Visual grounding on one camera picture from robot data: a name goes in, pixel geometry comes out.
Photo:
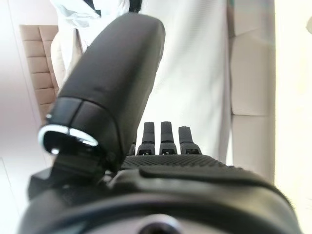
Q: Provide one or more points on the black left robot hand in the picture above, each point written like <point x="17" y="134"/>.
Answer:
<point x="117" y="73"/>

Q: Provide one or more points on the white garment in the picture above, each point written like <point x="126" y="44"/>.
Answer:
<point x="70" y="9"/>

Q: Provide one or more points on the large beige pillow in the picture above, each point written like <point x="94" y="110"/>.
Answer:
<point x="64" y="56"/>

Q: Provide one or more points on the white duvet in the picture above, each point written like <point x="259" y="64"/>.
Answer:
<point x="195" y="73"/>

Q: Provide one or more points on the tufted brown headboard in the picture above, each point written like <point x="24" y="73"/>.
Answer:
<point x="36" y="61"/>

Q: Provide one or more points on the bed with upholstered frame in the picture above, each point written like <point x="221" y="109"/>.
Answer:
<point x="248" y="73"/>

